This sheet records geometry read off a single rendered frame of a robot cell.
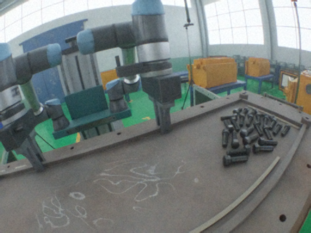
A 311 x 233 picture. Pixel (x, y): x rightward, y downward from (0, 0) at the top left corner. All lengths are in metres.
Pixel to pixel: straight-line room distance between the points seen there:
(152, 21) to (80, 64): 0.97
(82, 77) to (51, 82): 8.37
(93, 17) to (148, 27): 9.38
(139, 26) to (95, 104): 0.93
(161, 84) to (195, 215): 0.23
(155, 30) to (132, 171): 0.28
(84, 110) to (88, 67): 0.36
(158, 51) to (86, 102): 0.94
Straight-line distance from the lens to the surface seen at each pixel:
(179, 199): 0.22
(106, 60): 9.07
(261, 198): 0.23
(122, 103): 1.02
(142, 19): 0.30
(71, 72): 1.22
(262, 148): 0.32
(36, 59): 0.44
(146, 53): 0.29
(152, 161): 0.29
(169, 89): 0.27
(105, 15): 9.71
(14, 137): 0.33
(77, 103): 1.16
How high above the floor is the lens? 1.56
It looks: 26 degrees down
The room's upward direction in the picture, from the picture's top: 9 degrees counter-clockwise
